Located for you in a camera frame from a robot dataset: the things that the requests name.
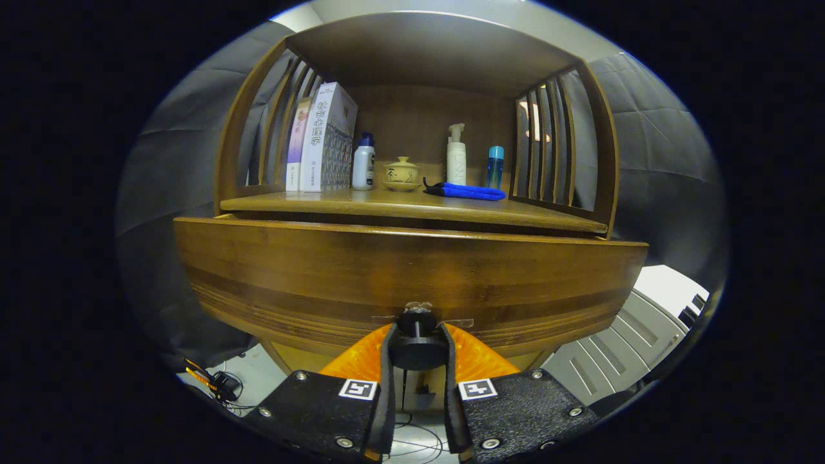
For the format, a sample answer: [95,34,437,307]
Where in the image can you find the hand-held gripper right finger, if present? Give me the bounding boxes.
[440,322,600,463]

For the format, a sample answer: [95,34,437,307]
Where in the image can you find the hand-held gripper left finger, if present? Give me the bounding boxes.
[242,322,397,461]

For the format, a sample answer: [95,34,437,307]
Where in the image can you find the black drawer knob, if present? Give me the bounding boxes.
[388,302,450,371]

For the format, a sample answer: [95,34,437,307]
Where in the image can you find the wooden countertop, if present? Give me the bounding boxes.
[219,188,610,234]

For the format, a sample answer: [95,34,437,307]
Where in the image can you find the wooden cabinet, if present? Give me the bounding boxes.
[173,10,649,413]

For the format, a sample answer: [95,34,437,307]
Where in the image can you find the black power adapter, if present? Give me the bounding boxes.
[213,371,242,403]

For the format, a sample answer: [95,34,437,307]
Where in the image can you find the white ribbed appliance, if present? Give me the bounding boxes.
[540,264,711,403]

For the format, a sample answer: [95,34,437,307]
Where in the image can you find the black orange tool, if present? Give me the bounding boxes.
[182,358,220,394]

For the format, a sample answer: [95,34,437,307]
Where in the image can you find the blue folded cloth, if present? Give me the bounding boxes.
[423,178,507,202]

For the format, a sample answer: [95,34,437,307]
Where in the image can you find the yellow lidded teacup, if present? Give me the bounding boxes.
[382,156,423,193]

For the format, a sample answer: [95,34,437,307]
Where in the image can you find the blue transparent bottle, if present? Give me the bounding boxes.
[486,146,505,190]

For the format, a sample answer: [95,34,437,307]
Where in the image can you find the white bottle blue cap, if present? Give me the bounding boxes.
[352,132,376,191]

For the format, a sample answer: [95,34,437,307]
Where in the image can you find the white pump bottle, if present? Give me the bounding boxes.
[446,123,467,187]

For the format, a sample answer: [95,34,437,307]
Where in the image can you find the thick white book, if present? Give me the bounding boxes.
[299,82,359,193]

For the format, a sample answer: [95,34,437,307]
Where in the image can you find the thin purple book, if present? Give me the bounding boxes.
[286,97,313,192]

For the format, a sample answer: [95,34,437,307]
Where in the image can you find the floor cables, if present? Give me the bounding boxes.
[219,361,447,461]

